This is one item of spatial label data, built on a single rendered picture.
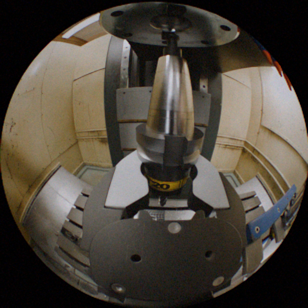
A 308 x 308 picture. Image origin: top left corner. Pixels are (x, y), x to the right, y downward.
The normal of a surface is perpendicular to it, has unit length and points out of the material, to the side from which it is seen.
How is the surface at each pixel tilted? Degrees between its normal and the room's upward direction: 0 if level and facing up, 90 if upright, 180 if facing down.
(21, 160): 90
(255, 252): 0
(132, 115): 88
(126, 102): 90
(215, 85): 90
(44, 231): 24
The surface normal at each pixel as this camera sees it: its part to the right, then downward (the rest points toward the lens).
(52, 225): 0.40, -0.79
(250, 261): 0.02, -0.87
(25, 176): 1.00, 0.05
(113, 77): -0.07, 0.49
